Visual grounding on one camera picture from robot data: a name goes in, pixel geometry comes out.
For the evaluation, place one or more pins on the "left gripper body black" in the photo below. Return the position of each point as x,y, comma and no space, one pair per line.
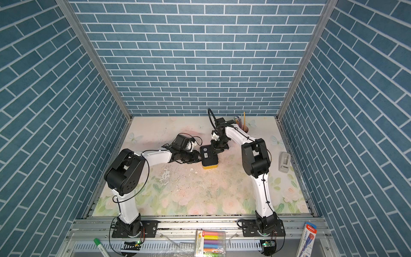
188,157

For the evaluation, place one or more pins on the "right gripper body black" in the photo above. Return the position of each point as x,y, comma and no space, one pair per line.
220,145

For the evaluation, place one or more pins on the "yellow alarm clock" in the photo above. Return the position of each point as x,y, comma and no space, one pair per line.
209,158

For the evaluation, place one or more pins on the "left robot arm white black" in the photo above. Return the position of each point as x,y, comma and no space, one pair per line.
124,173

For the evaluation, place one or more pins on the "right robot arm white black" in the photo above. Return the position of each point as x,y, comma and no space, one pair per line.
256,162

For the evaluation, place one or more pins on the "pink pencil cup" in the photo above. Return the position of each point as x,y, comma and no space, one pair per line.
245,128

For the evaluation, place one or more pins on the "pencils in cup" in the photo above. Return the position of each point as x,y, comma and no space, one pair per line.
240,120

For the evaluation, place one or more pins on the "grey stapler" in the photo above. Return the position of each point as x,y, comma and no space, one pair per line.
284,162

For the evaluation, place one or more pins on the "highlighter marker pack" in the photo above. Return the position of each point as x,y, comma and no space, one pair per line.
210,243

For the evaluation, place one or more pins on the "green marker pen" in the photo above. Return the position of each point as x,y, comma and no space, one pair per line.
101,248

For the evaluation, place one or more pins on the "boxed pen package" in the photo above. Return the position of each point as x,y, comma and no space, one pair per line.
307,240

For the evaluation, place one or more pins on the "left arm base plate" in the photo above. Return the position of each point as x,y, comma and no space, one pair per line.
137,229

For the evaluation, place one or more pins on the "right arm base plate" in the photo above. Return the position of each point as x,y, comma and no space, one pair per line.
250,228

